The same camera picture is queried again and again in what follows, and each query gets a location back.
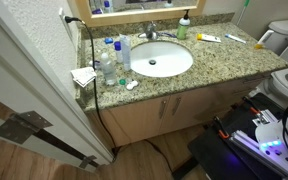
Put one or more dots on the small bottle blue cap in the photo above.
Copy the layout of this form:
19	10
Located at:
117	47

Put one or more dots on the tall white tube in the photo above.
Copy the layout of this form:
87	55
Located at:
126	49

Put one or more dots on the white blue small tube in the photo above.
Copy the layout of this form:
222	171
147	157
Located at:
235	38

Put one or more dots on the chrome faucet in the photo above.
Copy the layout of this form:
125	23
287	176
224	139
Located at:
150	32

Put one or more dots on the white door with hinges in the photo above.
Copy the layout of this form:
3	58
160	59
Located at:
38	51

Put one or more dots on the folded white paper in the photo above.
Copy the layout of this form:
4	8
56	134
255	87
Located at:
83	76

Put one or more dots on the white toothpaste tube yellow cap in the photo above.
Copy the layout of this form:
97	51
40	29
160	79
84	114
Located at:
209	38

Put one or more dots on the white sink basin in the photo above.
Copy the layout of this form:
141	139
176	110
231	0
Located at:
160	59

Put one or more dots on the white wall outlet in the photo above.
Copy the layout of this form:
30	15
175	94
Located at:
64	20

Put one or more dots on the green white contact lens case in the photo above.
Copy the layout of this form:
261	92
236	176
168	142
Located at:
130	85

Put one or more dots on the white tube orange cap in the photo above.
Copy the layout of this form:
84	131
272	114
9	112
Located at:
263	39

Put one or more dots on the wooden vanity cabinet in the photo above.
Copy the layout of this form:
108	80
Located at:
161	105

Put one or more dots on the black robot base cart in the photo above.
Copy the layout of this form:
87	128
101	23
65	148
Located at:
230	150

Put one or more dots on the clear plastic bottle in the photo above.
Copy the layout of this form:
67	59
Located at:
108	69

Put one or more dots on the blue toothbrush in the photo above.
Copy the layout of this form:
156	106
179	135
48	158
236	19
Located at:
167	34

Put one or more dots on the green soap dispenser bottle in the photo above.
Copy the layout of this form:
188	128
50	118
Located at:
184	23

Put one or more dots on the wood framed mirror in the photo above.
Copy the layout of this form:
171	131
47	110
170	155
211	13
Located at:
82	10

